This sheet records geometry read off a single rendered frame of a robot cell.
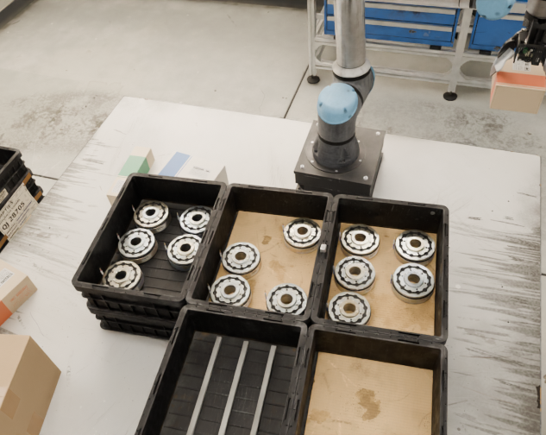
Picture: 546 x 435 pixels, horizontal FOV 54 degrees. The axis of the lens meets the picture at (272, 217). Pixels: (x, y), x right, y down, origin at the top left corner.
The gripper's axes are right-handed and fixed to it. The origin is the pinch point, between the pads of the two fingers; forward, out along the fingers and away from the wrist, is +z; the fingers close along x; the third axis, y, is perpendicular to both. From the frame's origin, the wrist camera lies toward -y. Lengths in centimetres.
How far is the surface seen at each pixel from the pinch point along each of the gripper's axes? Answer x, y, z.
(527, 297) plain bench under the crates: 14, 42, 40
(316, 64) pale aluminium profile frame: -92, -137, 98
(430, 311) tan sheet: -12, 61, 27
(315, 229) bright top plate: -45, 45, 24
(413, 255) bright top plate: -18, 48, 24
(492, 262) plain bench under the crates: 4, 32, 40
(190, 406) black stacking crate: -60, 99, 27
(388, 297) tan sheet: -22, 60, 27
